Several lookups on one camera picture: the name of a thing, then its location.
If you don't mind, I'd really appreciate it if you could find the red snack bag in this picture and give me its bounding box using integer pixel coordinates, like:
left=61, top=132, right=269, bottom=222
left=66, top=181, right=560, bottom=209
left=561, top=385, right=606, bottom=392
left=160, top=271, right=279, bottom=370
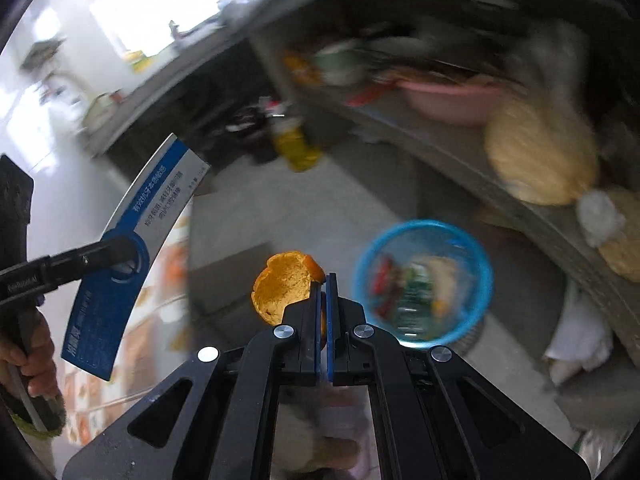
left=372, top=256, right=402, bottom=320

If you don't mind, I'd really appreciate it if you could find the clear plastic tray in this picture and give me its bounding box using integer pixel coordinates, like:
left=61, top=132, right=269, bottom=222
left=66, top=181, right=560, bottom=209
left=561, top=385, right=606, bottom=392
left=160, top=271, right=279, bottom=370
left=101, top=287, right=192, bottom=405

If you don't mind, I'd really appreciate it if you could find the white enamel basin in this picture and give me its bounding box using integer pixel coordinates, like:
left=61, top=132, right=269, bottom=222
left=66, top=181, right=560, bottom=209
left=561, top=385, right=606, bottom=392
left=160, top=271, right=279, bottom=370
left=82, top=91, right=122, bottom=132

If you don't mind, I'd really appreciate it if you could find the blue trash basket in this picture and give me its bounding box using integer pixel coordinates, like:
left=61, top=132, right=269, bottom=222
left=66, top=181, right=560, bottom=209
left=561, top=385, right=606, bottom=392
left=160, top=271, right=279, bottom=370
left=352, top=220, right=494, bottom=349

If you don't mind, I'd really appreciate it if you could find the blue white toothpaste box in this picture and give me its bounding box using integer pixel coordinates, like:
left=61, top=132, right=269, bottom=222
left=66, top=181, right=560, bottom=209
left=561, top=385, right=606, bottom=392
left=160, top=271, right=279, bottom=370
left=61, top=134, right=209, bottom=380

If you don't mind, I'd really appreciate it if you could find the pink plastic basin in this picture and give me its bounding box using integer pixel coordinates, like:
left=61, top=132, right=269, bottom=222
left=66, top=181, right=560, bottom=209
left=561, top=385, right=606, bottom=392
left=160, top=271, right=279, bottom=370
left=397, top=80, right=504, bottom=127

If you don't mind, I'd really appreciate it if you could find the concrete kitchen counter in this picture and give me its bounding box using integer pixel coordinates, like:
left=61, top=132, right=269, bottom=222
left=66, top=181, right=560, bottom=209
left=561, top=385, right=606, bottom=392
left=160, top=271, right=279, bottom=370
left=81, top=0, right=639, bottom=358

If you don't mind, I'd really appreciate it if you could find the stack of green white bowls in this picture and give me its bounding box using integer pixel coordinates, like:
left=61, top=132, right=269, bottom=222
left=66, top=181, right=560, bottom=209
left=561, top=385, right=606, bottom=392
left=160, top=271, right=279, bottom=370
left=312, top=39, right=367, bottom=87

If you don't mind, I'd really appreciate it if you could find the round straw mat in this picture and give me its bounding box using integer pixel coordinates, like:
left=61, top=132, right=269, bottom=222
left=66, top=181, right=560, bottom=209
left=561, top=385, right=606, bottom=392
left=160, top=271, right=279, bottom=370
left=484, top=96, right=600, bottom=206

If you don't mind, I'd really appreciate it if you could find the green plastic drink bottle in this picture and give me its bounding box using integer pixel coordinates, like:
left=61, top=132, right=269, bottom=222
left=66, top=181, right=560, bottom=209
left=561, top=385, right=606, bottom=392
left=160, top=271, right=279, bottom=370
left=393, top=263, right=434, bottom=340

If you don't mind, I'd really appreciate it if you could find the patterned tablecloth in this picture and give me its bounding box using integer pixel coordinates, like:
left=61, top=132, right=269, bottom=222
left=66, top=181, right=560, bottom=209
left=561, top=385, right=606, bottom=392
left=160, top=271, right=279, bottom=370
left=63, top=209, right=191, bottom=448

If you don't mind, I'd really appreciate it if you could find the yellow cooking oil bottle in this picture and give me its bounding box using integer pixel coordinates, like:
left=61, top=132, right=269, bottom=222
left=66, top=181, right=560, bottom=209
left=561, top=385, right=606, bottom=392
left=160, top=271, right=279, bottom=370
left=266, top=102, right=322, bottom=172

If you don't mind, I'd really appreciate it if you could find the left hand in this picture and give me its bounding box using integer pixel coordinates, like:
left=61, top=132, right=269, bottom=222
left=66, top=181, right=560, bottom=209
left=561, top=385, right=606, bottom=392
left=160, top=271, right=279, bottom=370
left=1, top=312, right=60, bottom=399

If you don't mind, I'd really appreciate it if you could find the orange peel piece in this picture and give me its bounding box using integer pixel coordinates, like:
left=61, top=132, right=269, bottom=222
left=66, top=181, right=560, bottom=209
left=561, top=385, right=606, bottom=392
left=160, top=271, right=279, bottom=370
left=250, top=250, right=326, bottom=326

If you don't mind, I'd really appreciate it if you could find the green sleeve left forearm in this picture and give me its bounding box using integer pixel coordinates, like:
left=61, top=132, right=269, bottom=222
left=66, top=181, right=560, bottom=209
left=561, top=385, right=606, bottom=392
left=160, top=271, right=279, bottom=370
left=1, top=386, right=66, bottom=440

